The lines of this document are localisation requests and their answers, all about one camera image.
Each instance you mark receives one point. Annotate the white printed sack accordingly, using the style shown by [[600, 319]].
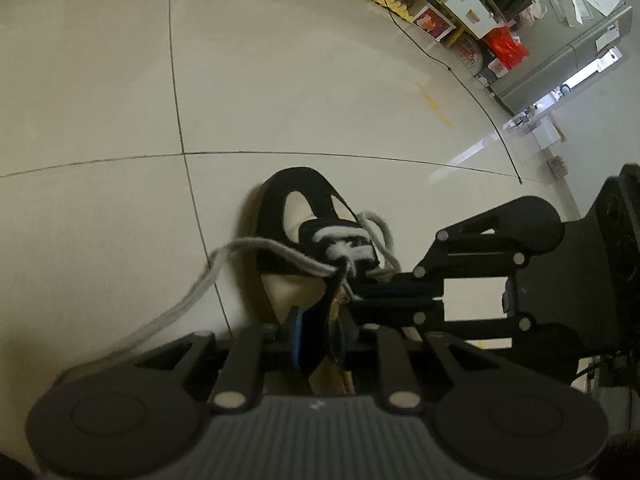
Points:
[[467, 52]]

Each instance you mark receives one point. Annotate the small red patterned box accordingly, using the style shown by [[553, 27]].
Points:
[[557, 167]]

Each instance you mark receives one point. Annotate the grey fridge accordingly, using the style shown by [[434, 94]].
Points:
[[565, 35]]

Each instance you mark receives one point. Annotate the wooden cabinet with white drawers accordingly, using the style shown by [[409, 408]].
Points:
[[462, 0]]

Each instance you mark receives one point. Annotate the white cardboard box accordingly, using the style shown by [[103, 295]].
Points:
[[546, 134]]

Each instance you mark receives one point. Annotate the framed red picture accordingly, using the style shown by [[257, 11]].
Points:
[[434, 22]]

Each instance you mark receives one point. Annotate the red plastic bag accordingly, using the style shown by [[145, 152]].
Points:
[[505, 47]]

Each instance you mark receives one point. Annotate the black and beige shoe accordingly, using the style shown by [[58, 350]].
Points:
[[300, 190]]

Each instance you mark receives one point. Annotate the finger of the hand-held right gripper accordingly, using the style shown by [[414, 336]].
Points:
[[400, 314], [400, 290]]

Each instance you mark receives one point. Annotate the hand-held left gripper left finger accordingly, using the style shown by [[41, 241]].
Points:
[[296, 337]]

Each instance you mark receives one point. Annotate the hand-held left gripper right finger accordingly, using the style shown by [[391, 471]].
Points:
[[347, 335]]

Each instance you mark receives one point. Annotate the grey white shoelace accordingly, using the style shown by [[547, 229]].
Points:
[[330, 232]]

